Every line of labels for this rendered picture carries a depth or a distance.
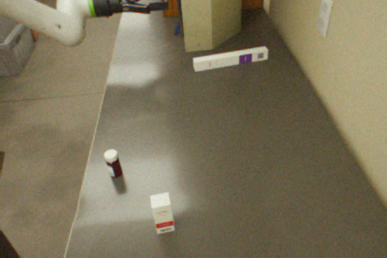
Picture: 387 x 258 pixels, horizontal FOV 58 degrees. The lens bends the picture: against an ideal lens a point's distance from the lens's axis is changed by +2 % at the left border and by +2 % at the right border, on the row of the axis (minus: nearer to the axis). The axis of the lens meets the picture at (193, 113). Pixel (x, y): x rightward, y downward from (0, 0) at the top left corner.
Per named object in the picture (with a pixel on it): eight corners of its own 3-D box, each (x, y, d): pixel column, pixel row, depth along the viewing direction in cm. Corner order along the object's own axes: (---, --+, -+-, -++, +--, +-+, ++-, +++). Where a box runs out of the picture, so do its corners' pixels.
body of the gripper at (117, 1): (107, -4, 125) (133, -5, 125) (110, -11, 132) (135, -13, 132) (112, 17, 130) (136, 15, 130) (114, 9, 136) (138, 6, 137)
